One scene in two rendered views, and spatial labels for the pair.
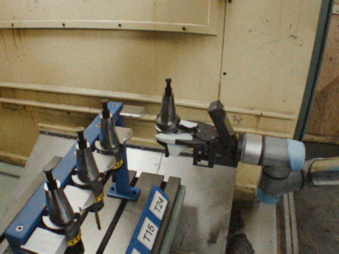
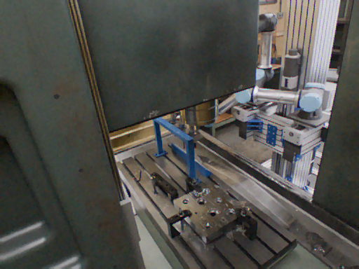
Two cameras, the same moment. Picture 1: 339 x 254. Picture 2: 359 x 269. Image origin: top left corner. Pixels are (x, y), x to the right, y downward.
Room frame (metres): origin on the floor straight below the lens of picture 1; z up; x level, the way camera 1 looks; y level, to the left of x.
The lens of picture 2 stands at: (-0.57, 1.12, 1.91)
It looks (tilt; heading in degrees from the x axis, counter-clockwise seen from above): 28 degrees down; 317
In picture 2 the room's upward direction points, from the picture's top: 6 degrees counter-clockwise
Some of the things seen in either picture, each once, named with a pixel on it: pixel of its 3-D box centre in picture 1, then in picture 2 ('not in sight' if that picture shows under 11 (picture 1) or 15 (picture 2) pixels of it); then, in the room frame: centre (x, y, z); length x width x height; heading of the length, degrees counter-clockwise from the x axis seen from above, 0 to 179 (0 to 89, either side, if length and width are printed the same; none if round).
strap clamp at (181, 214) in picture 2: not in sight; (180, 220); (0.10, 0.56, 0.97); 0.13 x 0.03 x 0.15; 76
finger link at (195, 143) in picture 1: (193, 140); not in sight; (0.61, -0.06, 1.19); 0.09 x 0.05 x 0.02; 90
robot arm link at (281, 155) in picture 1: (280, 154); not in sight; (0.59, -0.28, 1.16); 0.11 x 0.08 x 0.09; 76
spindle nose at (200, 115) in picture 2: not in sight; (198, 105); (0.08, 0.40, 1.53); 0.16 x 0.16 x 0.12
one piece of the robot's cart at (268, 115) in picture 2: not in sight; (282, 129); (0.15, -0.68, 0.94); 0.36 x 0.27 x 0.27; 167
